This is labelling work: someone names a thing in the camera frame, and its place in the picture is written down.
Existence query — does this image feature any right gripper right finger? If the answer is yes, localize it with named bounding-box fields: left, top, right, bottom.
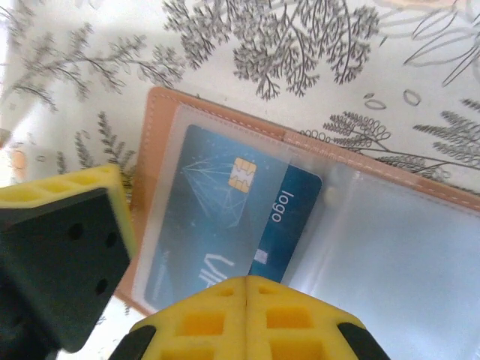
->
left=245, top=275, right=391, bottom=360

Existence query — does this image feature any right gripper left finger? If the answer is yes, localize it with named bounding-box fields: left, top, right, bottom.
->
left=108, top=275, right=248, bottom=360

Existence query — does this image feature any blue credit card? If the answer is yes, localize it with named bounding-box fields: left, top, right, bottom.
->
left=144, top=123, right=323, bottom=307

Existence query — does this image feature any tan leather card holder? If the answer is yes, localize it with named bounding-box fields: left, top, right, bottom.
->
left=112, top=85, right=480, bottom=360

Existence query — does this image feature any floral patterned table cover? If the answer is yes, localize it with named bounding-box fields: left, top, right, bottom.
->
left=0, top=0, right=480, bottom=360

